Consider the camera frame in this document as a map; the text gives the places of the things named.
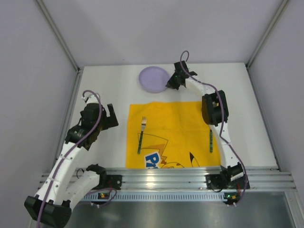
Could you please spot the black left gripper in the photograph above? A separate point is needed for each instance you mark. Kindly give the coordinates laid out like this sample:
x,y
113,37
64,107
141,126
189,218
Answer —
x,y
108,119

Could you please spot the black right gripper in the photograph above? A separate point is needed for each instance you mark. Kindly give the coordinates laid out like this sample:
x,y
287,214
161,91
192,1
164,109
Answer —
x,y
174,80

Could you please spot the purple plastic plate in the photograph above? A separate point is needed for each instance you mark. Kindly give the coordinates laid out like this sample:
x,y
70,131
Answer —
x,y
153,79

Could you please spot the fork with teal handle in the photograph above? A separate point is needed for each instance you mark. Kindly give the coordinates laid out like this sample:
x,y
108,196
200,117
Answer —
x,y
143,125

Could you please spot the yellow Pikachu cloth placemat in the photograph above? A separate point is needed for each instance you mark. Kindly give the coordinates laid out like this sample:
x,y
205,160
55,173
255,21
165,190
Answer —
x,y
175,136

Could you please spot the spoon with teal handle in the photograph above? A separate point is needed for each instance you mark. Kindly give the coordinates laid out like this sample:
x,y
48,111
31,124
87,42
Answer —
x,y
210,141

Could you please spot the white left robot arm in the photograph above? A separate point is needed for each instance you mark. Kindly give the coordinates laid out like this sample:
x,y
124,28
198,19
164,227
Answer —
x,y
54,202

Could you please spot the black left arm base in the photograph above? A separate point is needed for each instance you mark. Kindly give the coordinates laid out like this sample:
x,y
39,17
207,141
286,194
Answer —
x,y
109,181

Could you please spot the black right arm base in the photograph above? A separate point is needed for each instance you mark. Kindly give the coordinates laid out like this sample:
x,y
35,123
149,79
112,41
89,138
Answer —
x,y
216,183

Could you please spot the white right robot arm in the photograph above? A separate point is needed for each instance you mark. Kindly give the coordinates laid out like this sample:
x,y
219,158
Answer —
x,y
215,114

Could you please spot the aluminium mounting rail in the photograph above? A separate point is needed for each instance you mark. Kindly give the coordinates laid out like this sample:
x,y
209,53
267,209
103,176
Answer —
x,y
261,179

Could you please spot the perforated cable duct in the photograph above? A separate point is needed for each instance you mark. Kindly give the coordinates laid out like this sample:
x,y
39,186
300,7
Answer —
x,y
161,196

